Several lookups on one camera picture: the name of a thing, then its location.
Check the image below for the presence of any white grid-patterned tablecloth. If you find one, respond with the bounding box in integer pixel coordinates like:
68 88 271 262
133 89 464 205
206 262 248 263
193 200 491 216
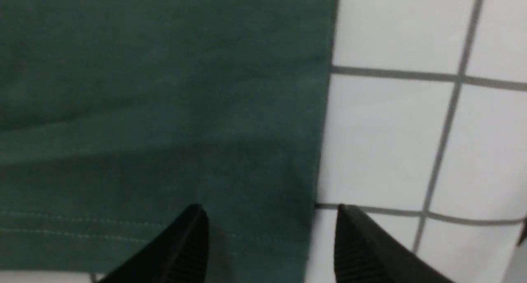
0 0 527 283

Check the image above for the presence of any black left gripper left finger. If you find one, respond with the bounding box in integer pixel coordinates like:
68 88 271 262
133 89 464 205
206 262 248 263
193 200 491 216
100 204 210 283

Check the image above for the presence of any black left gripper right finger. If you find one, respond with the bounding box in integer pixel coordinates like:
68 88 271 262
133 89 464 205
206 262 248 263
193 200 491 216
334 205 450 283

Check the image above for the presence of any green long-sleeved shirt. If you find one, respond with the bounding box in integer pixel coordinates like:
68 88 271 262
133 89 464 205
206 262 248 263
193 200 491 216
0 0 337 283

